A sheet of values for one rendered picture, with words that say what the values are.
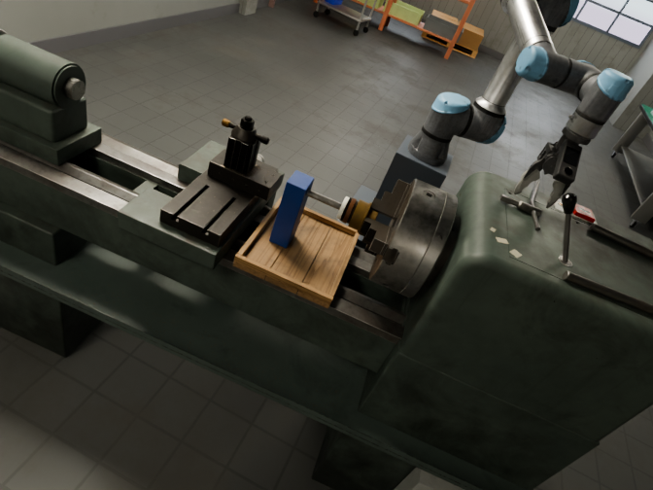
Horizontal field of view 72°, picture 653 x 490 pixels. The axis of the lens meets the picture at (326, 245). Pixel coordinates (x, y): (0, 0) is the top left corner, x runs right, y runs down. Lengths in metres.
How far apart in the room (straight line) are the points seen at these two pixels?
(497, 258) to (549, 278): 0.13
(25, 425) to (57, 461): 0.19
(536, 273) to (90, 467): 1.58
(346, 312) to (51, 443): 1.19
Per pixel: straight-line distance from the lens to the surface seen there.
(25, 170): 1.61
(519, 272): 1.08
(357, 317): 1.30
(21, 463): 1.97
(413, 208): 1.15
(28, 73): 1.58
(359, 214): 1.24
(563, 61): 1.30
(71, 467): 1.94
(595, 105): 1.27
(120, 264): 1.73
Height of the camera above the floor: 1.78
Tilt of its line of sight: 38 degrees down
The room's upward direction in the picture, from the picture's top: 22 degrees clockwise
